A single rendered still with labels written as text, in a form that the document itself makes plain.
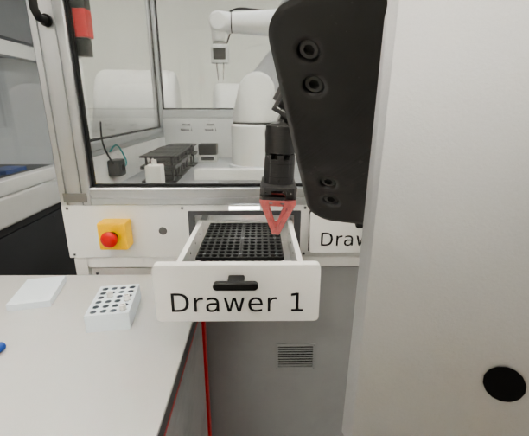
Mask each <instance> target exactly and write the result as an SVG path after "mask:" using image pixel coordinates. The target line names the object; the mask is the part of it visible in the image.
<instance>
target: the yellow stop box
mask: <svg viewBox="0 0 529 436"><path fill-rule="evenodd" d="M97 229H98V235H99V246H100V249H101V250H127V249H129V248H130V247H131V245H132V244H133V237H132V230H131V219H103V220H102V221H100V222H98V223H97ZM105 232H112V233H114V234H115V235H116V236H117V237H118V243H117V244H116V246H114V247H105V246H103V245H102V243H101V241H100V237H101V235H102V234H103V233H105Z"/></svg>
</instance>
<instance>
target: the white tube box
mask: <svg viewBox="0 0 529 436"><path fill-rule="evenodd" d="M108 291H112V292H113V298H107V295H106V293H107V292H108ZM125 294H130V301H127V302H125V301H124V295H125ZM140 299H141V293H140V285H139V284H131V285H108V286H101V287H100V288H99V291H98V292H97V294H96V296H95V298H94V299H93V301H92V303H91V304H90V306H89V308H88V310H87V311H86V314H85V315H84V320H85V326H86V333H92V332H101V331H111V330H129V329H130V328H131V326H132V324H133V321H134V317H135V315H136V312H137V307H138V305H139V302H140ZM122 303H125V304H126V311H120V309H119V305H120V304H122Z"/></svg>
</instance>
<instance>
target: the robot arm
mask: <svg viewBox="0 0 529 436"><path fill-rule="evenodd" d="M386 8H387V0H282V2H281V3H280V4H279V6H278V7H277V10H276V11H275V13H274V15H273V16H272V18H271V22H270V25H269V34H268V36H269V43H270V46H271V53H272V57H273V61H274V65H275V69H276V73H277V79H278V84H279V87H278V89H277V91H276V92H275V94H274V96H273V98H272V99H274V100H275V102H274V104H273V106H272V108H271V110H272V111H274V112H277V113H278V114H279V116H278V118H277V120H275V121H272V122H270V123H269V124H268V125H266V129H265V133H264V136H265V149H264V151H265V158H264V176H262V180H261V184H260V196H259V202H260V205H261V207H262V209H263V211H264V215H265V218H266V220H267V222H268V224H269V227H270V230H271V233H272V234H280V233H281V231H282V229H283V227H284V224H285V222H286V221H287V220H288V218H289V216H290V214H291V212H292V210H293V209H294V207H295V206H296V194H297V186H296V182H295V179H294V172H295V160H296V162H297V166H298V169H299V174H300V177H301V181H302V186H303V192H304V196H305V200H306V203H307V206H308V208H309V210H310V211H311V212H312V213H314V214H315V215H317V216H319V217H321V218H322V219H325V220H329V221H340V222H347V223H354V224H362V225H363V221H364V213H365V205H366V188H367V180H368V171H369V163H370V155H371V146H372V137H373V121H374V113H375V105H376V96H377V87H378V79H379V63H380V55H381V46H382V38H383V29H384V20H385V15H386ZM277 107H279V108H281V109H283V110H284V111H285V112H283V111H281V110H280V109H278V108H277ZM295 155H296V159H295ZM270 206H273V207H283V208H282V211H281V213H280V215H279V217H278V219H277V221H274V217H273V214H272V212H271V207H270Z"/></svg>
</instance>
